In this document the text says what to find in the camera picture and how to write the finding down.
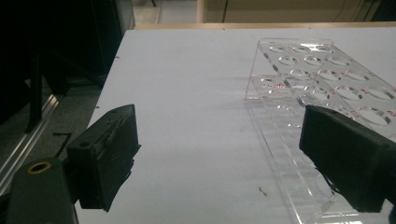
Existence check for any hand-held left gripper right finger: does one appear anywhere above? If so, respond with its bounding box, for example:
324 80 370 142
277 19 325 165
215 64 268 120
299 105 396 213

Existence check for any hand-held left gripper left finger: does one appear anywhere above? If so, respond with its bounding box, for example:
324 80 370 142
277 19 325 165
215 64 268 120
64 104 141 213

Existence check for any clear acrylic tube rack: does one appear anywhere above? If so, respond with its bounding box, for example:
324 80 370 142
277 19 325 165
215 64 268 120
245 37 396 224

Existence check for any black metal stand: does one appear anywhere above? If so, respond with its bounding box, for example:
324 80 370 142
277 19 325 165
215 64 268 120
26 49 106 134

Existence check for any black cabinet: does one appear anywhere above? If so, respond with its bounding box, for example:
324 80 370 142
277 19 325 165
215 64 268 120
92 0 135 77

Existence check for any light wooden furniture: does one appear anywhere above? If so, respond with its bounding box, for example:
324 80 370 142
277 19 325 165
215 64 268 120
195 0 396 23

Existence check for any aluminium floor rail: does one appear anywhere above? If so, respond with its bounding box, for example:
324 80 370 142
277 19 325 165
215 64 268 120
0 92 60 195

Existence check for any black hanging cable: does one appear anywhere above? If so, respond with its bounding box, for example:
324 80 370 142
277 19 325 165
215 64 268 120
221 0 230 23

